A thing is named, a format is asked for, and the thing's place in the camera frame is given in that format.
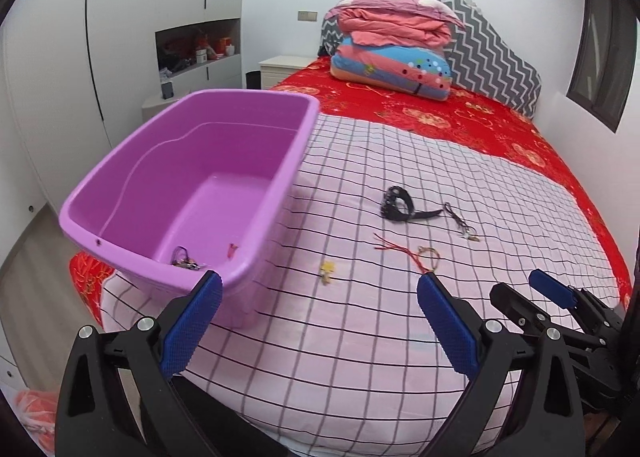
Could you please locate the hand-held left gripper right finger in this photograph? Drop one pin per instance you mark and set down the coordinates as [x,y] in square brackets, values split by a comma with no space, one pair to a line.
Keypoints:
[447,327]

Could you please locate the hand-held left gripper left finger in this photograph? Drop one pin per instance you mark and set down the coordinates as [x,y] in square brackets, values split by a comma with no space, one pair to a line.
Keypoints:
[192,322]

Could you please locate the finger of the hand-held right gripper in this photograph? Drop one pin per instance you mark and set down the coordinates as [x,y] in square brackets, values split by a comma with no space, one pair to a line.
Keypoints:
[550,287]
[515,307]

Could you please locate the purple plastic bin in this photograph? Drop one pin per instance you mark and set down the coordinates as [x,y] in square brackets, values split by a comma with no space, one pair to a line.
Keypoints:
[225,152]

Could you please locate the black wristwatch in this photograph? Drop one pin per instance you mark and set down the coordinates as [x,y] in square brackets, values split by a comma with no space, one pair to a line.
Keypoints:
[392,212]

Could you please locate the small yellow charm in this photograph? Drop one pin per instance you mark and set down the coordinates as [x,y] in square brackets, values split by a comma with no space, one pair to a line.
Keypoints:
[327,271]

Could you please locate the white black-checked blanket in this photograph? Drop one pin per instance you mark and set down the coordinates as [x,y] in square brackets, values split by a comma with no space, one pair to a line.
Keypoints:
[350,177]

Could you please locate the red patterned bedsheet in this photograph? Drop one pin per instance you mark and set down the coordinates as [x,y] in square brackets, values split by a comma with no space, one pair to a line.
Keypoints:
[450,112]

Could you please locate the dark framed window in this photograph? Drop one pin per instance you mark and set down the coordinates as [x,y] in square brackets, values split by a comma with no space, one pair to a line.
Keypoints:
[597,47]

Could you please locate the black waste bin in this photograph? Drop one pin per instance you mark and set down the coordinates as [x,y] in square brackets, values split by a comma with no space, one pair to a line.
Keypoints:
[253,80]

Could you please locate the white jar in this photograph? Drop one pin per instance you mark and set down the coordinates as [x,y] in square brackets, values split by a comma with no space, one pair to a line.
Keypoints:
[201,56]

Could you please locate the white nightstand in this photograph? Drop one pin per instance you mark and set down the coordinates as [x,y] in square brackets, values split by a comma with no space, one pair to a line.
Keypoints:
[285,68]

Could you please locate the red box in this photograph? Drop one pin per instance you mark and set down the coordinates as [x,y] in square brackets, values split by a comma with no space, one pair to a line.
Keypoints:
[225,44]

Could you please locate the folded pink quilt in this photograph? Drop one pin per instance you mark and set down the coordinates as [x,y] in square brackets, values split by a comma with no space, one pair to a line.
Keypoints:
[395,29]

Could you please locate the wall switch plate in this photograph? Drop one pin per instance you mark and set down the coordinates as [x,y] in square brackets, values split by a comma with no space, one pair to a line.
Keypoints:
[307,15]

